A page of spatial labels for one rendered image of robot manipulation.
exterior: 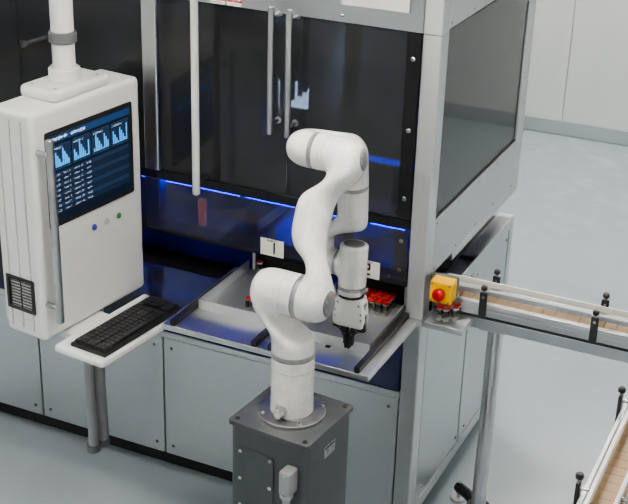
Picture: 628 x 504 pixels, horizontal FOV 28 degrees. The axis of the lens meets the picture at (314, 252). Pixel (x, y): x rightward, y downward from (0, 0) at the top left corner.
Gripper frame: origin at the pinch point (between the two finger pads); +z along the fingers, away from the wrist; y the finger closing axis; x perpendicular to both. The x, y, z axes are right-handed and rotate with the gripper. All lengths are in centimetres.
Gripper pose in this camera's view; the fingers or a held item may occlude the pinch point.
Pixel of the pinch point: (348, 340)
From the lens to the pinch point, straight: 377.0
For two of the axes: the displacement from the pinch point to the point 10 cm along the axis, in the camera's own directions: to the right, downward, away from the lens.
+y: -9.0, -2.0, 3.8
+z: -0.4, 9.2, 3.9
